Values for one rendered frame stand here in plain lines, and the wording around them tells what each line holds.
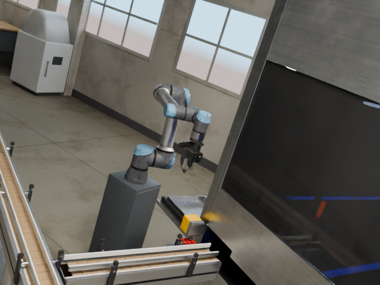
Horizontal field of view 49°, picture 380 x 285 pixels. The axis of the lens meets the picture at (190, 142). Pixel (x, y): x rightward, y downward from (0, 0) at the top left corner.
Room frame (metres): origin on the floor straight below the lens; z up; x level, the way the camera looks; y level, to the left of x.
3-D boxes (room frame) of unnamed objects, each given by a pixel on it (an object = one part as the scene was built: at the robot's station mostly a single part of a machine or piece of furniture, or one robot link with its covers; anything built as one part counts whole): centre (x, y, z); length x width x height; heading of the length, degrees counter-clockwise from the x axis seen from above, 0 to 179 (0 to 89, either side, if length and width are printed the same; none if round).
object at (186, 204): (2.05, -0.18, 0.90); 0.34 x 0.26 x 0.04; 37
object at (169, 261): (1.43, 0.02, 0.92); 0.69 x 0.15 x 0.16; 127
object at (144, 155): (2.48, 0.26, 0.96); 0.13 x 0.12 x 0.14; 113
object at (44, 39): (6.42, 2.61, 0.63); 0.70 x 0.60 x 1.25; 60
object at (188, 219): (1.72, -0.12, 0.99); 0.08 x 0.07 x 0.07; 37
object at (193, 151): (2.13, -0.03, 1.21); 0.09 x 0.08 x 0.12; 37
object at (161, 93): (2.37, 0.21, 1.37); 0.49 x 0.11 x 0.12; 23
